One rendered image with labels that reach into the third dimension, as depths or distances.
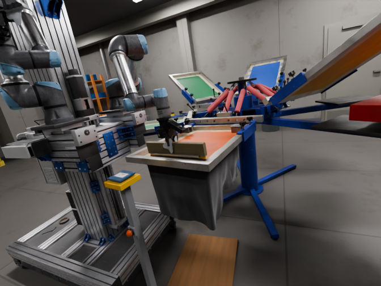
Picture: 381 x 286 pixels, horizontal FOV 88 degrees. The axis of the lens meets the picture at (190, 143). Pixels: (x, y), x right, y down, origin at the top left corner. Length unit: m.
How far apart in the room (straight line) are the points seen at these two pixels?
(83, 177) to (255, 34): 5.21
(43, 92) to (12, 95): 0.13
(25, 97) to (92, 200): 0.84
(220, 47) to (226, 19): 0.69
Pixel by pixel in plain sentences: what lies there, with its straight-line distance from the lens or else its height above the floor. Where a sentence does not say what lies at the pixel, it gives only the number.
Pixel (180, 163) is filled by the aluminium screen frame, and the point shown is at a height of 0.98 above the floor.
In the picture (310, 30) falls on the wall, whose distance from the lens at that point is 5.88.
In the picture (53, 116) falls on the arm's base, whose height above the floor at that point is 1.30.
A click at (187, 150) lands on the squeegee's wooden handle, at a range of 1.07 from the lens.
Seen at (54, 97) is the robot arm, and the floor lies 1.40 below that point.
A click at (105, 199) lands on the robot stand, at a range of 1.73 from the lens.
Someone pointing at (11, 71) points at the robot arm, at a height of 1.51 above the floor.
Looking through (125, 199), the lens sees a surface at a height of 0.84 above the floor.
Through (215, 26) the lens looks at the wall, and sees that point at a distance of 6.15.
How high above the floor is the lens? 1.34
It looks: 16 degrees down
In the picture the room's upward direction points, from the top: 9 degrees counter-clockwise
